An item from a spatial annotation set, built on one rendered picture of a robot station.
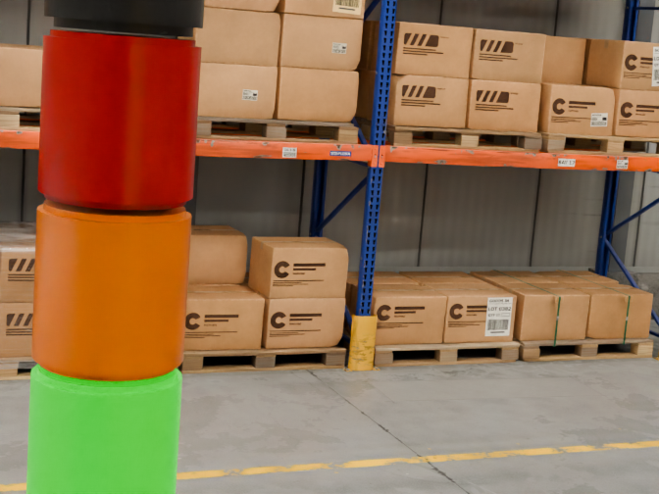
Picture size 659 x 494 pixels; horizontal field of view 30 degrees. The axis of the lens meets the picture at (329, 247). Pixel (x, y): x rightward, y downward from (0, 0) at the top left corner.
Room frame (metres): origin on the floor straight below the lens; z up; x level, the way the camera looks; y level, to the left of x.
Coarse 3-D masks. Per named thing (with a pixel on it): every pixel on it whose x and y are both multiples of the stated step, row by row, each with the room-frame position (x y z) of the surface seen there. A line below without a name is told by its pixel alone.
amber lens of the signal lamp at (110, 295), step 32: (64, 224) 0.38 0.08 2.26; (96, 224) 0.37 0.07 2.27; (128, 224) 0.37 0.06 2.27; (160, 224) 0.38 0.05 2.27; (64, 256) 0.38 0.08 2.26; (96, 256) 0.37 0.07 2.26; (128, 256) 0.37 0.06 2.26; (160, 256) 0.38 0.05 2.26; (64, 288) 0.37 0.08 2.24; (96, 288) 0.37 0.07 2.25; (128, 288) 0.37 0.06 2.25; (160, 288) 0.38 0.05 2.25; (32, 320) 0.39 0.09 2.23; (64, 320) 0.37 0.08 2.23; (96, 320) 0.37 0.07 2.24; (128, 320) 0.37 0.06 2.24; (160, 320) 0.38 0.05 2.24; (32, 352) 0.39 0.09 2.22; (64, 352) 0.37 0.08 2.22; (96, 352) 0.37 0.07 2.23; (128, 352) 0.38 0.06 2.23; (160, 352) 0.38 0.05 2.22
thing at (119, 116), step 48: (48, 48) 0.38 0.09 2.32; (96, 48) 0.37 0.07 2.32; (144, 48) 0.38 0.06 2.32; (192, 48) 0.39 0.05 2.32; (48, 96) 0.38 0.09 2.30; (96, 96) 0.37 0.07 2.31; (144, 96) 0.38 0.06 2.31; (192, 96) 0.39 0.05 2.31; (48, 144) 0.38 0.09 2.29; (96, 144) 0.37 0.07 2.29; (144, 144) 0.38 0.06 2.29; (192, 144) 0.39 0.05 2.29; (48, 192) 0.38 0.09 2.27; (96, 192) 0.37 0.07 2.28; (144, 192) 0.38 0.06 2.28; (192, 192) 0.40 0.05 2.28
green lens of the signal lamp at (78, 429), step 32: (32, 384) 0.39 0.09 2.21; (64, 384) 0.38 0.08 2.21; (96, 384) 0.38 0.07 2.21; (128, 384) 0.38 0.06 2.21; (160, 384) 0.39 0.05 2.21; (32, 416) 0.38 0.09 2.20; (64, 416) 0.37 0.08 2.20; (96, 416) 0.37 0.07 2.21; (128, 416) 0.38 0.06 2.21; (160, 416) 0.38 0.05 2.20; (32, 448) 0.38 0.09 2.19; (64, 448) 0.37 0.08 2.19; (96, 448) 0.37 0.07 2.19; (128, 448) 0.38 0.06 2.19; (160, 448) 0.38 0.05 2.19; (32, 480) 0.38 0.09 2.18; (64, 480) 0.37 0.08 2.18; (96, 480) 0.37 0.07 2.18; (128, 480) 0.38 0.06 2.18; (160, 480) 0.38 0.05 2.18
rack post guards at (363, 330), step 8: (352, 320) 8.51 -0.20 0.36; (360, 320) 8.46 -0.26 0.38; (368, 320) 8.48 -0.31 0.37; (376, 320) 8.51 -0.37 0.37; (352, 328) 8.50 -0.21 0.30; (360, 328) 8.46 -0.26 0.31; (368, 328) 8.48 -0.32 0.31; (376, 328) 8.53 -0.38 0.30; (352, 336) 8.49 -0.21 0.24; (360, 336) 8.46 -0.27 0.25; (368, 336) 8.48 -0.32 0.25; (352, 344) 8.48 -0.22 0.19; (360, 344) 8.46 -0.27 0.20; (368, 344) 8.49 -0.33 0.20; (352, 352) 8.47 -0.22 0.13; (360, 352) 8.46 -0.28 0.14; (368, 352) 8.49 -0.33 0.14; (352, 360) 8.46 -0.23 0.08; (360, 360) 8.47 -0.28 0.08; (368, 360) 8.49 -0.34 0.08; (344, 368) 8.48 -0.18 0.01; (352, 368) 8.46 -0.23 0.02; (360, 368) 8.47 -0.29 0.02; (368, 368) 8.49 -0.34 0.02; (376, 368) 8.53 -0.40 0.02
